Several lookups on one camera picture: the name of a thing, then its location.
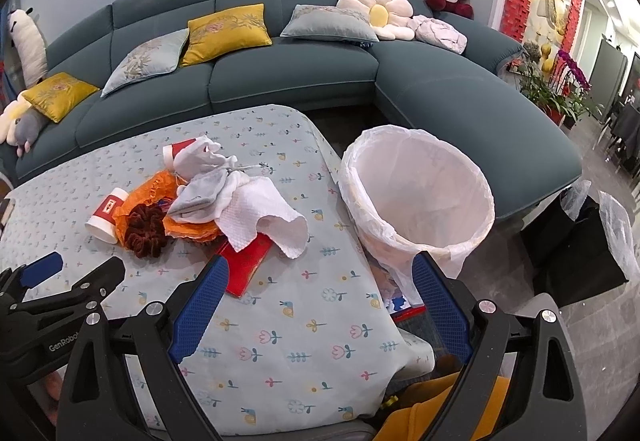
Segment grey white cloth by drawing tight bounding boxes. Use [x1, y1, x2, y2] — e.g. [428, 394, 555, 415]
[167, 168, 248, 223]

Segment person left hand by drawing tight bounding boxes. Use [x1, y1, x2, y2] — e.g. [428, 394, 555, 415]
[42, 371, 63, 425]

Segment teal sectional sofa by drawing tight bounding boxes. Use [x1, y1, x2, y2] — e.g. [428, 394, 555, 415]
[1, 0, 582, 218]

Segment yellow cushion centre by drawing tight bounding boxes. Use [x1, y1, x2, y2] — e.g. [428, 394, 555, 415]
[180, 4, 272, 68]

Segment red labelled paper cup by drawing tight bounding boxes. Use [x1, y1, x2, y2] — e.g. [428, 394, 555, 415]
[85, 188, 129, 245]

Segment grey cushion right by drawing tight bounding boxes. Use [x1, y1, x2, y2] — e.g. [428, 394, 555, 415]
[280, 5, 378, 44]

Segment white lined trash bin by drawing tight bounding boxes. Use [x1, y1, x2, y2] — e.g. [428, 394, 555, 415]
[338, 125, 496, 285]

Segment orange plastic bag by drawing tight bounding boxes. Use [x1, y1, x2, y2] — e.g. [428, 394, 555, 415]
[114, 170, 222, 245]

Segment floral light blue tablecloth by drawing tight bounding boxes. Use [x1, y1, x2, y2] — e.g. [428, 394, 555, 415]
[1, 105, 435, 435]

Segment flower shaped pillow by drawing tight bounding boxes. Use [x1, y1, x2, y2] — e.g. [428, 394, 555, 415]
[336, 0, 414, 42]

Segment white long plush toy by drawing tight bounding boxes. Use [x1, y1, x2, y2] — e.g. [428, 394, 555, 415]
[8, 8, 48, 88]

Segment yellow stool cushion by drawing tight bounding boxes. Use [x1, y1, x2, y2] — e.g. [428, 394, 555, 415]
[372, 369, 511, 441]

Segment light grey embroidered cushion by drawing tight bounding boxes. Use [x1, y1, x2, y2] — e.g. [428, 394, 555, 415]
[101, 28, 189, 99]

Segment yellow cushion left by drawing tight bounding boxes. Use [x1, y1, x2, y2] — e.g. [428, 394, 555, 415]
[22, 73, 100, 124]

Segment potted orchid plants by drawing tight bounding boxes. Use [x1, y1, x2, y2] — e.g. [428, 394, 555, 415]
[508, 40, 603, 128]

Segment dark red velvet scrunchie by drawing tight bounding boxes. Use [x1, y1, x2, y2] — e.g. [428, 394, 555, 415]
[124, 204, 169, 258]

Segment grey white plush toy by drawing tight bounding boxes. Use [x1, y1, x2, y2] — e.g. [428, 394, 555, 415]
[0, 94, 50, 157]

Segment white paper towel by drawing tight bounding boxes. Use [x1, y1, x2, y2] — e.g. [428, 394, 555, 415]
[214, 170, 309, 259]

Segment black box with plastic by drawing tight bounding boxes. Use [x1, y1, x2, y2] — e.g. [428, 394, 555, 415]
[521, 179, 639, 307]

